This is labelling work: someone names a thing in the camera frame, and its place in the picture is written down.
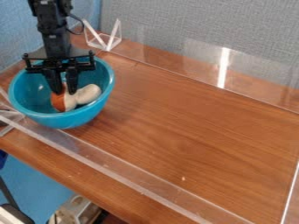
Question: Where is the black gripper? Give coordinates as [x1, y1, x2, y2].
[22, 32, 96, 95]

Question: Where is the plush brown white mushroom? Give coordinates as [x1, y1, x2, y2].
[50, 84, 101, 112]

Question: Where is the blue bowl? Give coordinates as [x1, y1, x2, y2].
[7, 58, 116, 129]

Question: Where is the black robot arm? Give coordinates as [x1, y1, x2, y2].
[22, 0, 96, 95]

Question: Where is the clear acrylic front barrier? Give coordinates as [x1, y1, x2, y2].
[0, 87, 253, 224]

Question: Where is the clear acrylic barrier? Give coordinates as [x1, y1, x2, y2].
[112, 21, 299, 114]
[0, 87, 253, 224]

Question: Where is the white power strip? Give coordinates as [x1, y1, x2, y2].
[46, 194, 101, 224]

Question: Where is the clear acrylic back barrier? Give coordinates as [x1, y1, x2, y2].
[112, 21, 299, 114]

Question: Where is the black white stand leg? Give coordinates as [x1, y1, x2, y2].
[0, 177, 34, 224]

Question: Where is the clear acrylic corner bracket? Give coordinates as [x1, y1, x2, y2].
[82, 19, 122, 52]

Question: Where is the black cable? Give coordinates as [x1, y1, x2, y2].
[66, 12, 86, 37]

